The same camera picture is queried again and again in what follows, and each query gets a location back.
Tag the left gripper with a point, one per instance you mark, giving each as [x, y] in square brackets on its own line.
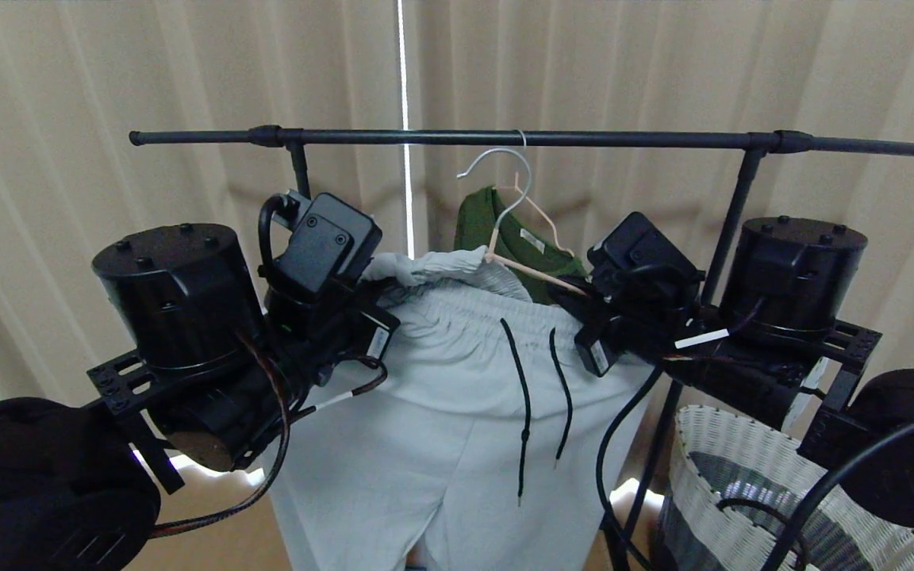
[251, 396]

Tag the pink clothes hanger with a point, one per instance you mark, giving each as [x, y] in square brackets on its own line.
[544, 218]
[528, 270]

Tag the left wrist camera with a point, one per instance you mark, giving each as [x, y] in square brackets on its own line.
[322, 246]

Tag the green printed shirt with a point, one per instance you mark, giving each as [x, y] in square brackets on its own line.
[520, 246]

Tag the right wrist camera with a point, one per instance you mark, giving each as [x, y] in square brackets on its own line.
[639, 250]

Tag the white laundry basket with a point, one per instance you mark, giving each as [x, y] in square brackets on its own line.
[743, 452]

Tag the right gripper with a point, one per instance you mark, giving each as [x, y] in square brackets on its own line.
[727, 373]

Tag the beige curtain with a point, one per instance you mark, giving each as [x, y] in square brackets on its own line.
[108, 79]

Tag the black clothes rack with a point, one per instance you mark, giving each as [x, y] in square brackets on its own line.
[584, 139]

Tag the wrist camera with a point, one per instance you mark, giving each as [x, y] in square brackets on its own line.
[322, 246]
[639, 250]

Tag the pale grey garment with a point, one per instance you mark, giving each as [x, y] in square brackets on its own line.
[441, 444]

